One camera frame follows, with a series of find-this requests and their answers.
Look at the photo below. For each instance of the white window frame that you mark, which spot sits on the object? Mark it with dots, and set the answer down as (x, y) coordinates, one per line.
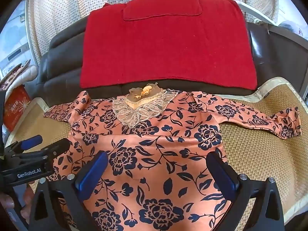
(256, 13)

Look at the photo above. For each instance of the woven mat with beige trim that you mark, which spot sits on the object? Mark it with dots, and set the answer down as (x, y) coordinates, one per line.
(255, 154)

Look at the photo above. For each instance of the red cardboard box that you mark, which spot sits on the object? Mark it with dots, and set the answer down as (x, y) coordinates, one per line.
(16, 107)

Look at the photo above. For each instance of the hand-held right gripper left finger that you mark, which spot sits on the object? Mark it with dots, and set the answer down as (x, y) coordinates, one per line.
(92, 173)

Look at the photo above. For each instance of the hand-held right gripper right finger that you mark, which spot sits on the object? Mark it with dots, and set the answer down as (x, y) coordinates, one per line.
(221, 173)

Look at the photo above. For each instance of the orange floral blouse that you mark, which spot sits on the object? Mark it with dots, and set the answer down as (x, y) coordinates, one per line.
(154, 154)

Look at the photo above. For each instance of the red towel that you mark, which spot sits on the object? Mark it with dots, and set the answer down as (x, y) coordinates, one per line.
(163, 45)

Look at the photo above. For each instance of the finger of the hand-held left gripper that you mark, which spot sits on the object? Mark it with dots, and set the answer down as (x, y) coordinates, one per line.
(31, 140)
(56, 148)

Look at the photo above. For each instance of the person's left hand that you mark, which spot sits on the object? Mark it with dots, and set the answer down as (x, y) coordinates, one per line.
(6, 201)

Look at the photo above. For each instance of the white quilted cushion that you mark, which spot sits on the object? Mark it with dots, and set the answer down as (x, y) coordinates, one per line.
(21, 78)

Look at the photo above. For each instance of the dotted cream curtain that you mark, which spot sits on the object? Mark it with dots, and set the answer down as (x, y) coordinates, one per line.
(60, 16)

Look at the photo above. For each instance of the dark brown leather sofa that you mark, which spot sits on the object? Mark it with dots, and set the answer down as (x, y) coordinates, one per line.
(264, 60)

